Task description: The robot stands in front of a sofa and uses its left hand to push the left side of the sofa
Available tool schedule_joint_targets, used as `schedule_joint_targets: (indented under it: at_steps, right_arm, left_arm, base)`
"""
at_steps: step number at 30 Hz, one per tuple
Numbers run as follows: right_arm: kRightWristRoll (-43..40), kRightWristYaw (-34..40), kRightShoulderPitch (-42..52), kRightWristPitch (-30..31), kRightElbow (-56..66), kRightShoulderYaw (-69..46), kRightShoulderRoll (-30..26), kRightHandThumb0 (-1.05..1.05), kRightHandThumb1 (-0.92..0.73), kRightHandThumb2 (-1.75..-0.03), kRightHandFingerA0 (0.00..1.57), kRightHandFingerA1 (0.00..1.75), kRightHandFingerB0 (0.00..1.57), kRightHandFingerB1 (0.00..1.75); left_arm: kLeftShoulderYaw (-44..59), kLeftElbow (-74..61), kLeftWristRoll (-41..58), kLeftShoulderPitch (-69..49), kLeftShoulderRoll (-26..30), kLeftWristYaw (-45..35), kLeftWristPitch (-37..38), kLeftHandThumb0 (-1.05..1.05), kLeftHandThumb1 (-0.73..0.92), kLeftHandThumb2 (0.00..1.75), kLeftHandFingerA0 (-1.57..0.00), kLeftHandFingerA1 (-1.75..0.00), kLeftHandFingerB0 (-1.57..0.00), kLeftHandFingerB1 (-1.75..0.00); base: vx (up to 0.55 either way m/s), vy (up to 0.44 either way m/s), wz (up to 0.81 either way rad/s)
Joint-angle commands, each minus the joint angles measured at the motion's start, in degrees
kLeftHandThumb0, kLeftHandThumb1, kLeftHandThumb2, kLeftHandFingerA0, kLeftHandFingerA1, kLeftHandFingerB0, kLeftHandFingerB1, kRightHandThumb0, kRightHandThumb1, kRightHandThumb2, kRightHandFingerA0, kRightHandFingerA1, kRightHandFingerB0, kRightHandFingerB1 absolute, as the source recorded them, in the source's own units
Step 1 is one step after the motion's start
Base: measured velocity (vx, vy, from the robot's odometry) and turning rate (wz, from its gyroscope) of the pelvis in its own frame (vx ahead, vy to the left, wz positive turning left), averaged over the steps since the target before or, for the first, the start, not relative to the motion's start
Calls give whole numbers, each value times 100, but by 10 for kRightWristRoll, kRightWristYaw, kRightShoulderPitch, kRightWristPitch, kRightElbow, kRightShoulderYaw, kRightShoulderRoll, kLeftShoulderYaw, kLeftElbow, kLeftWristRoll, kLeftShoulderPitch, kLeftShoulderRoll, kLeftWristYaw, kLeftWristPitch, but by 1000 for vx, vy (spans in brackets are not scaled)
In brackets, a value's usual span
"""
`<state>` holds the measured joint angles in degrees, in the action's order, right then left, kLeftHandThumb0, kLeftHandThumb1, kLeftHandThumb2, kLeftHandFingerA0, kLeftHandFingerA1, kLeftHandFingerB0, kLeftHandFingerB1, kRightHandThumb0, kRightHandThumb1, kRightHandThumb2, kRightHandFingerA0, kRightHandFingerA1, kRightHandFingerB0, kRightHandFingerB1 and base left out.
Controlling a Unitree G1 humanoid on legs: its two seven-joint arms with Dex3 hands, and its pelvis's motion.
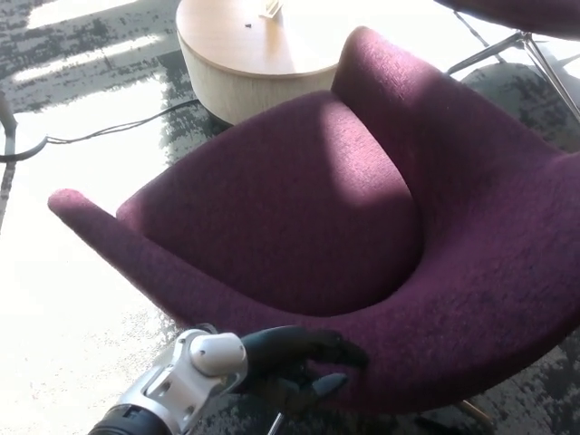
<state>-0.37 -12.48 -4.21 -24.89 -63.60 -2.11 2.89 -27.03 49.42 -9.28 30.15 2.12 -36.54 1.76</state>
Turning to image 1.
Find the purple fabric swivel armchair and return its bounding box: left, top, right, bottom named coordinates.
left=47, top=25, right=580, bottom=435

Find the black floor cable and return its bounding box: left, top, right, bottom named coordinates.
left=0, top=98, right=200, bottom=163

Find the small wooden card holder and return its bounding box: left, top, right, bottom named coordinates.
left=257, top=0, right=285, bottom=21

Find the round wooden side table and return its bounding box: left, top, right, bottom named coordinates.
left=175, top=0, right=359, bottom=126

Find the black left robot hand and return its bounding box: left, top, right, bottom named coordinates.
left=233, top=324, right=369, bottom=414

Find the purple chair with chrome legs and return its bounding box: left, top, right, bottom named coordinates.
left=433, top=0, right=580, bottom=129

